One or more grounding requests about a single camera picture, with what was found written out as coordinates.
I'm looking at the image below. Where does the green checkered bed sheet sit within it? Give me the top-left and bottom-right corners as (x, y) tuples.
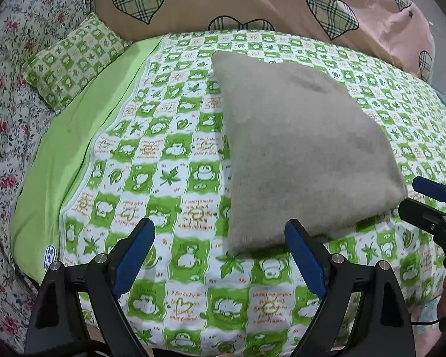
(11, 31), (446, 356)

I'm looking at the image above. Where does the small green checkered pillow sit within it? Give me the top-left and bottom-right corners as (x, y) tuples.
(21, 13), (131, 114)

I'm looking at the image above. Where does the floral bed cover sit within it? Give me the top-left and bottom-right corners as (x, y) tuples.
(0, 0), (93, 353)

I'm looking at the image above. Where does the pink heart-print quilt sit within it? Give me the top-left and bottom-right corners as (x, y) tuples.
(95, 0), (435, 81)

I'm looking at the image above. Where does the beige fleece garment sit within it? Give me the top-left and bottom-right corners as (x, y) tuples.
(212, 51), (408, 253)

